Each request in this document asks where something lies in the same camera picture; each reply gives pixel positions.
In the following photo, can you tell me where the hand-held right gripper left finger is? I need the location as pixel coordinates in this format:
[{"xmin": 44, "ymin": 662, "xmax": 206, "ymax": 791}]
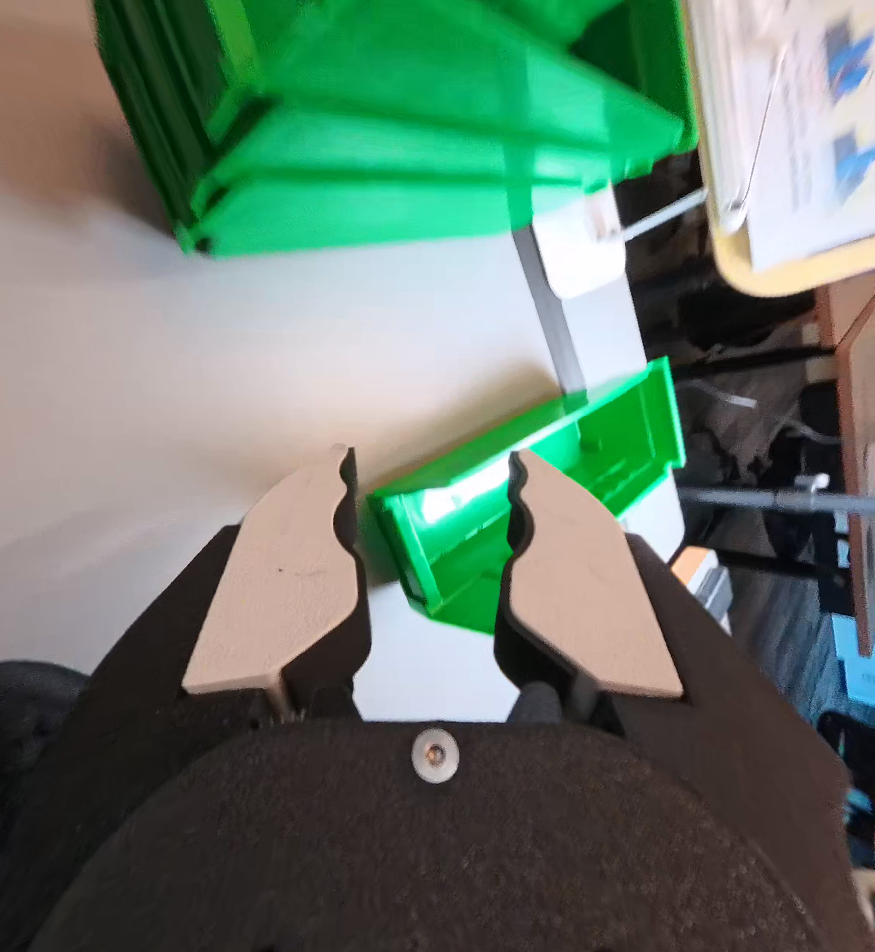
[{"xmin": 181, "ymin": 444, "xmax": 373, "ymax": 700}]

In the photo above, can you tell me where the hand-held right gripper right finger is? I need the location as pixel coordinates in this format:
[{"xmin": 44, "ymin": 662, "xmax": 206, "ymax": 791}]
[{"xmin": 494, "ymin": 448, "xmax": 686, "ymax": 702}]

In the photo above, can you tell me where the green plastic bin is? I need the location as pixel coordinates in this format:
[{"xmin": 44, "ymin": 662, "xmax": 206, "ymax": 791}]
[
  {"xmin": 207, "ymin": 0, "xmax": 695, "ymax": 150},
  {"xmin": 367, "ymin": 356, "xmax": 688, "ymax": 639},
  {"xmin": 95, "ymin": 0, "xmax": 617, "ymax": 257},
  {"xmin": 110, "ymin": 0, "xmax": 688, "ymax": 190}
]

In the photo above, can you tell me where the light grey desk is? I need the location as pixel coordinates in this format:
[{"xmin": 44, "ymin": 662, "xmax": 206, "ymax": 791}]
[{"xmin": 0, "ymin": 0, "xmax": 688, "ymax": 722}]

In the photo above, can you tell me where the wooden-edged side table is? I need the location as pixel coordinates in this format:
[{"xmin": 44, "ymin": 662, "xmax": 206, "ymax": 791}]
[{"xmin": 670, "ymin": 545, "xmax": 734, "ymax": 635}]

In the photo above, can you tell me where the grey tape strip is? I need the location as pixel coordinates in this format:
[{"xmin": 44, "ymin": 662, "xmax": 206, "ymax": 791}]
[{"xmin": 513, "ymin": 225, "xmax": 587, "ymax": 397}]

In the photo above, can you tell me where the black round pad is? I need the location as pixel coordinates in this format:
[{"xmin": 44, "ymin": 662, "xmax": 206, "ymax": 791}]
[{"xmin": 0, "ymin": 664, "xmax": 92, "ymax": 952}]

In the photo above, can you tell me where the long wooden table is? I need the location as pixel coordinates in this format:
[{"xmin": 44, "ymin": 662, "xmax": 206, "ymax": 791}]
[{"xmin": 813, "ymin": 264, "xmax": 875, "ymax": 659}]

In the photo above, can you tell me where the white display stand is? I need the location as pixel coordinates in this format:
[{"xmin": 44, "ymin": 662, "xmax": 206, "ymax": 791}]
[{"xmin": 540, "ymin": 184, "xmax": 708, "ymax": 300}]

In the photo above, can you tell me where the wooden clipboard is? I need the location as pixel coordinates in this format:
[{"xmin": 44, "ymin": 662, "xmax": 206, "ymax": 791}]
[{"xmin": 687, "ymin": 0, "xmax": 875, "ymax": 300}]

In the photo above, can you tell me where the printed instruction sheet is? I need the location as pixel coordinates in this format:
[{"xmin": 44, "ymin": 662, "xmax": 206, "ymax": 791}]
[{"xmin": 694, "ymin": 0, "xmax": 875, "ymax": 272}]

